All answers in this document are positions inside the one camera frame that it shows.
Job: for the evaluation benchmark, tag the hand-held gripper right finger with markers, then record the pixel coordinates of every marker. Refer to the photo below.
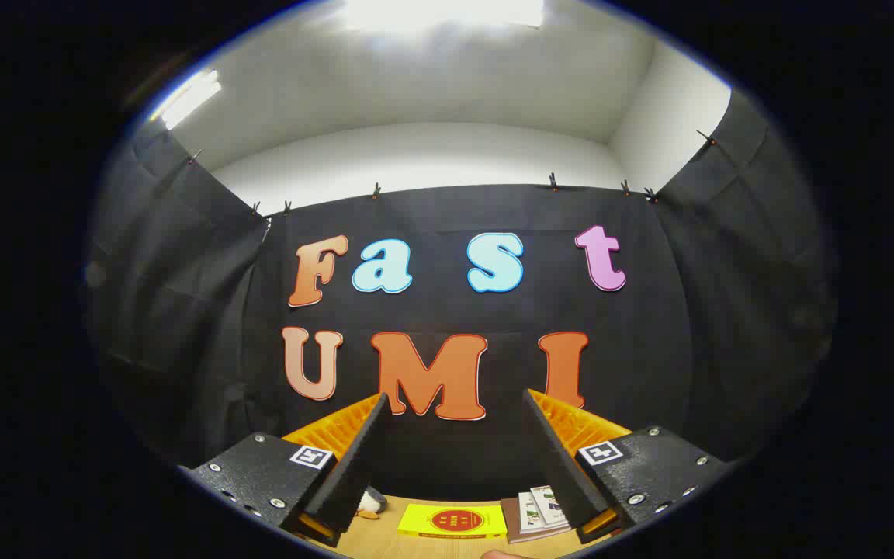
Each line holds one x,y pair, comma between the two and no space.
559,473

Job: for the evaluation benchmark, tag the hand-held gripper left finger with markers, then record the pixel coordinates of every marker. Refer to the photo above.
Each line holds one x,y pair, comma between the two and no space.
354,466

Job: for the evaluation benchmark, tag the penguin plush toy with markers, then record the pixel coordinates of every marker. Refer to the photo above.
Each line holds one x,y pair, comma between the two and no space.
369,505

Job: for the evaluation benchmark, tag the yellow book with red circle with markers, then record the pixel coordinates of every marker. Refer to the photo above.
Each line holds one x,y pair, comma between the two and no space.
451,522

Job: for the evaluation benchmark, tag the row of black cloth clips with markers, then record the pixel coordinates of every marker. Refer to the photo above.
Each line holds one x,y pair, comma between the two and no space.
553,182

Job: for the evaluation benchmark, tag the long ceiling light strip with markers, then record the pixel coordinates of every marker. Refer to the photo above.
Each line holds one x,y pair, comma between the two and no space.
191,99

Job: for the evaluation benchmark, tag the bright ceiling light panel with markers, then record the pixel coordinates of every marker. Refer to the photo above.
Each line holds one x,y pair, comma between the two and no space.
443,12

